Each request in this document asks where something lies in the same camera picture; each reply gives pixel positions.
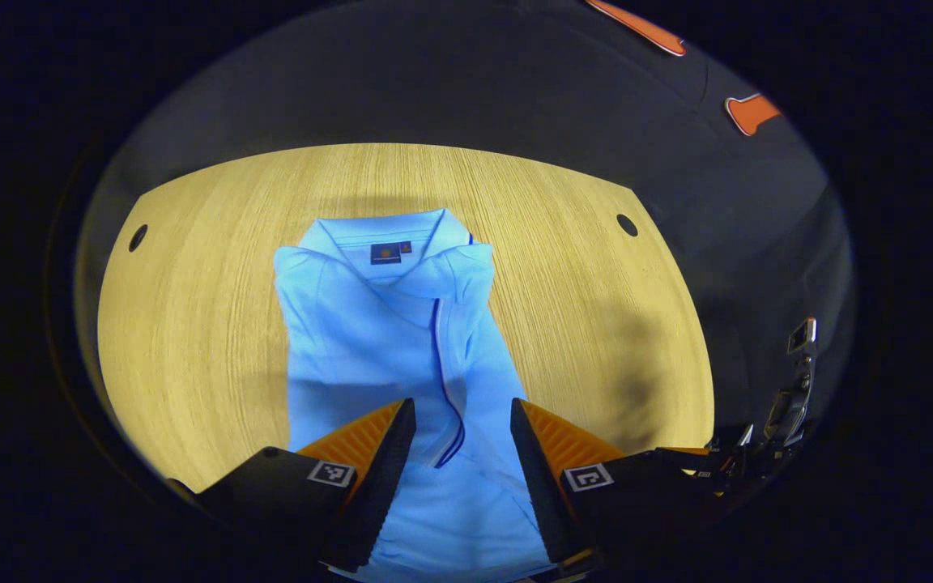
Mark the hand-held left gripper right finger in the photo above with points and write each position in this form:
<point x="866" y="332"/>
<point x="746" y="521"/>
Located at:
<point x="539" y="478"/>

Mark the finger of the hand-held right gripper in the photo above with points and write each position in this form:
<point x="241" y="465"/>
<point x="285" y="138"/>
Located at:
<point x="726" y="465"/>

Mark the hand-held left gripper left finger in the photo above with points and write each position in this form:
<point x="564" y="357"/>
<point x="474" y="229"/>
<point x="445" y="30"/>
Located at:
<point x="385" y="478"/>

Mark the light blue T-shirt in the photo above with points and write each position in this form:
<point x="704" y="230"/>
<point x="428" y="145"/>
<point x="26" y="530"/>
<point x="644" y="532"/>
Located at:
<point x="369" y="340"/>

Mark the black backdrop cloth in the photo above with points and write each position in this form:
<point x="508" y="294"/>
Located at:
<point x="434" y="81"/>

